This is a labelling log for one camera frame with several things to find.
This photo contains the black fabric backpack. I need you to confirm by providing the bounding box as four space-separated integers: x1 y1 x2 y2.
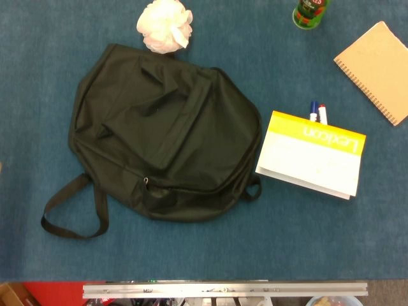
40 43 263 240

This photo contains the white and yellow booklet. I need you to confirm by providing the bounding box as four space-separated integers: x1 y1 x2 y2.
254 110 367 201

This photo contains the blue felt table cover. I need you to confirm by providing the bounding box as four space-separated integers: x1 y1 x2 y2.
0 0 408 283

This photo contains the blue whiteboard marker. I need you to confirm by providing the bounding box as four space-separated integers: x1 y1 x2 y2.
308 101 320 123

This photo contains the red whiteboard marker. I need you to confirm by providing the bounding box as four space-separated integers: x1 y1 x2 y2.
317 103 328 126

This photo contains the white mesh bath pouf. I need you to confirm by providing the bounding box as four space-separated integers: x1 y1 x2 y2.
136 0 194 53

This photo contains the green Pringles can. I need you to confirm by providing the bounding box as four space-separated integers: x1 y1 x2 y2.
292 0 332 29

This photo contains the light blue plastic bowl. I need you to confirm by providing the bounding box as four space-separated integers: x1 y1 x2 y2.
305 296 364 306

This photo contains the tan spiral notebook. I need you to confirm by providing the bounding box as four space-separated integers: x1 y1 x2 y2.
333 20 408 127

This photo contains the red box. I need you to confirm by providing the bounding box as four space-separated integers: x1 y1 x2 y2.
24 281 106 306

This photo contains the brown cardboard box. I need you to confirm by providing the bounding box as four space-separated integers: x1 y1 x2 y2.
0 282 33 306

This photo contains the aluminium profile rail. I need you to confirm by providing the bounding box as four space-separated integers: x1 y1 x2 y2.
82 281 368 299

